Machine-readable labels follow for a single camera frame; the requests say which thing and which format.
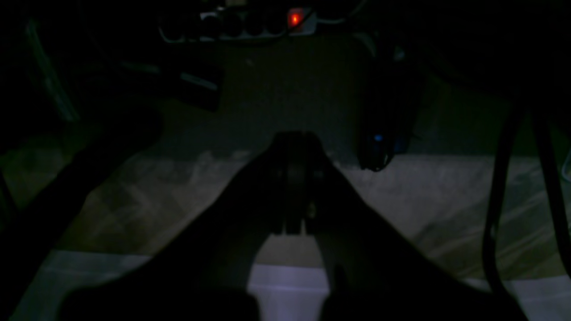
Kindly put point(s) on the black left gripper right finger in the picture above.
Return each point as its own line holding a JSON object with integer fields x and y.
{"x": 375, "y": 274}

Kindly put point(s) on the white power strip red switch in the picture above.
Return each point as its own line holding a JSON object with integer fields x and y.
{"x": 238, "y": 24}

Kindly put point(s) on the black device with blue light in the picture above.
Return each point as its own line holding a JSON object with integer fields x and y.
{"x": 393, "y": 94}

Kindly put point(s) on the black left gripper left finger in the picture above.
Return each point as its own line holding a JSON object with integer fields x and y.
{"x": 202, "y": 275}

